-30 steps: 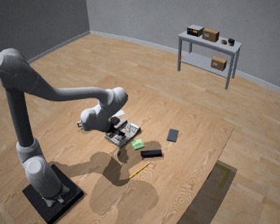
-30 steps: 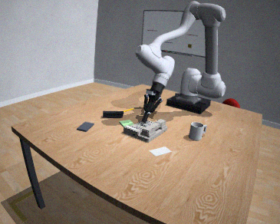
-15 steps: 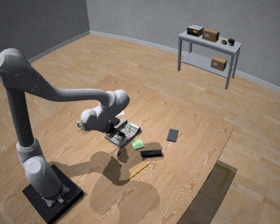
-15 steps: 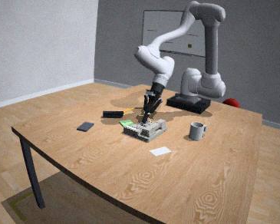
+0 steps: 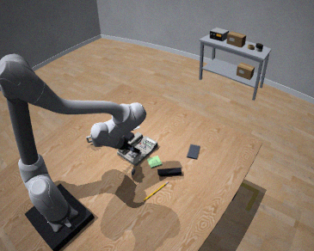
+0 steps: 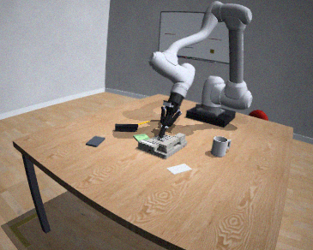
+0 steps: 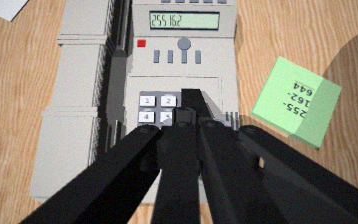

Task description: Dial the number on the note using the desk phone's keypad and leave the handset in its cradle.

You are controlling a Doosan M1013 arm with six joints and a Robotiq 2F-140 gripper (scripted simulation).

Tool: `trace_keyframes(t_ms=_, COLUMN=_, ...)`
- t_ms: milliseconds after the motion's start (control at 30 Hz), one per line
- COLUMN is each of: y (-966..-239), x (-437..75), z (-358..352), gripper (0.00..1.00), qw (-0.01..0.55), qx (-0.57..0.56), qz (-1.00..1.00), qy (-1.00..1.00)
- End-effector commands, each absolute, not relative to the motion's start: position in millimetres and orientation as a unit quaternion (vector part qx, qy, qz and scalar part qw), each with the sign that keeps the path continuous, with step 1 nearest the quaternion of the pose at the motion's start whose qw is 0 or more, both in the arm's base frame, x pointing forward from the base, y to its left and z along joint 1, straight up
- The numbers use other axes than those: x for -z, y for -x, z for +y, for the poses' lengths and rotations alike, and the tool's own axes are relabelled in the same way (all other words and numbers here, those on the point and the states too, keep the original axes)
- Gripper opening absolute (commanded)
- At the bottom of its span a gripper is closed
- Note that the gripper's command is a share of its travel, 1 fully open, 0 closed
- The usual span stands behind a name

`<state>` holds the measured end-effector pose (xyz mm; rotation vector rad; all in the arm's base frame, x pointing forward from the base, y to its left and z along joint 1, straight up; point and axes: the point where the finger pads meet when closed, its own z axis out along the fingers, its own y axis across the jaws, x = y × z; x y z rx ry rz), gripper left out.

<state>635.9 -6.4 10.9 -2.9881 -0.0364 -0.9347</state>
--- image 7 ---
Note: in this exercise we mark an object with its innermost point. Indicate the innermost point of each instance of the grey telephone handset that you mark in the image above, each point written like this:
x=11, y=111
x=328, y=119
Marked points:
x=74, y=130

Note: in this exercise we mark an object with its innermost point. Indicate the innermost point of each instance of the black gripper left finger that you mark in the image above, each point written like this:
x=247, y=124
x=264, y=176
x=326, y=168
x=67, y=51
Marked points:
x=110, y=189

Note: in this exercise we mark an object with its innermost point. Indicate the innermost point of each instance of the light green sticky note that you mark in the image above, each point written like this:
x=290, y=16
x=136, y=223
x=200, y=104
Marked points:
x=296, y=102

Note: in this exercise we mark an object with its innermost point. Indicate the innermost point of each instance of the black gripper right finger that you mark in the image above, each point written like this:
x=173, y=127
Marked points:
x=303, y=190

